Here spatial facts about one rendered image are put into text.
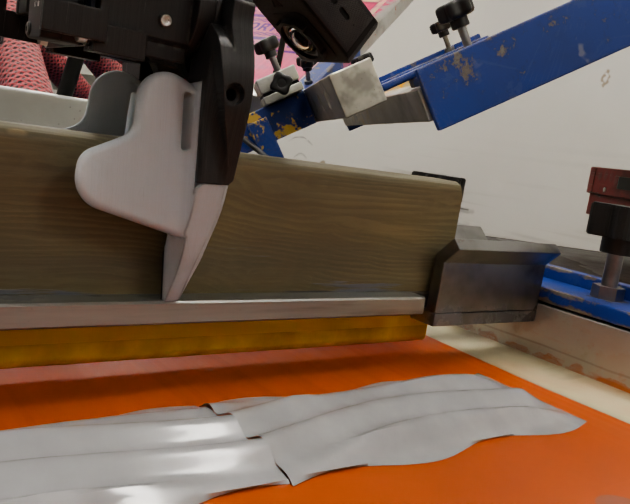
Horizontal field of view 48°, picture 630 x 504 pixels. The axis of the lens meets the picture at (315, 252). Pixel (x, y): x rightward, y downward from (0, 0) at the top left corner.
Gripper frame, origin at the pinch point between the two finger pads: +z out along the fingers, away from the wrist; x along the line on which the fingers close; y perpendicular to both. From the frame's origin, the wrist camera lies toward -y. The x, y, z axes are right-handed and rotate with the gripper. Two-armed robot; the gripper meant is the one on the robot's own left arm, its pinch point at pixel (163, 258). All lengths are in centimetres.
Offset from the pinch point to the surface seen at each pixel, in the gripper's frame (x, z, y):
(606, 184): -42, -7, -105
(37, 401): 2.6, 5.3, 5.8
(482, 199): -148, 5, -200
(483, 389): 8.4, 4.5, -13.8
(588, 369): 7.1, 4.8, -25.4
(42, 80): -47.0, -8.4, -7.0
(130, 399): 3.4, 5.3, 2.3
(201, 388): 3.0, 5.3, -1.2
